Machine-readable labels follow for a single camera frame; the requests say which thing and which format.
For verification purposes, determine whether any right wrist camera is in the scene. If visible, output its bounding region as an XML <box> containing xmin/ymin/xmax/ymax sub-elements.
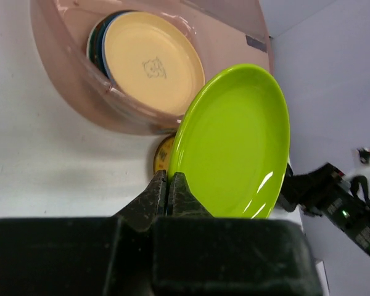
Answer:
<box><xmin>343</xmin><ymin>147</ymin><xmax>370</xmax><ymax>181</ymax></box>

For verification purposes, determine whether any lime green plate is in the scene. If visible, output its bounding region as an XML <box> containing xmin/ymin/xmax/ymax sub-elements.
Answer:
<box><xmin>168</xmin><ymin>64</ymin><xmax>290</xmax><ymax>218</ymax></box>

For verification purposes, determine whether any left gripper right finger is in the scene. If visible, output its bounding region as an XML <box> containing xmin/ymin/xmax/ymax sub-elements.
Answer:
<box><xmin>169</xmin><ymin>172</ymin><xmax>212</xmax><ymax>218</ymax></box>

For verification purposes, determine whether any pink translucent plastic bin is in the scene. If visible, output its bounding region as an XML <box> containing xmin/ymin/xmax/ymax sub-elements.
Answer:
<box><xmin>30</xmin><ymin>1</ymin><xmax>274</xmax><ymax>135</ymax></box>

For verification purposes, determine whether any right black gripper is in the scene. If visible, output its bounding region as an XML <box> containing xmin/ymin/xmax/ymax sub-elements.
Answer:
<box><xmin>277</xmin><ymin>163</ymin><xmax>370</xmax><ymax>257</ymax></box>

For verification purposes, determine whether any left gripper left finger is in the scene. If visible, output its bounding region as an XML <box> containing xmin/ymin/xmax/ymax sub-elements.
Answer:
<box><xmin>113</xmin><ymin>170</ymin><xmax>167</xmax><ymax>233</ymax></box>

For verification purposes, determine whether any dark teal plate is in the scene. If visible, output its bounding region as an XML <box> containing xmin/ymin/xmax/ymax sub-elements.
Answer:
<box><xmin>86</xmin><ymin>11</ymin><xmax>123</xmax><ymax>77</ymax></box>

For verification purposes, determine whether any peach orange plate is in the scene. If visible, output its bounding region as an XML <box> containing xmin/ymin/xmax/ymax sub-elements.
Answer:
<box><xmin>102</xmin><ymin>12</ymin><xmax>205</xmax><ymax>116</ymax></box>

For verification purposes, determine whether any brown yellow patterned plate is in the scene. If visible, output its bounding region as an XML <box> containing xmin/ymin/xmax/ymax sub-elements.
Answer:
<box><xmin>152</xmin><ymin>134</ymin><xmax>175</xmax><ymax>174</ymax></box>

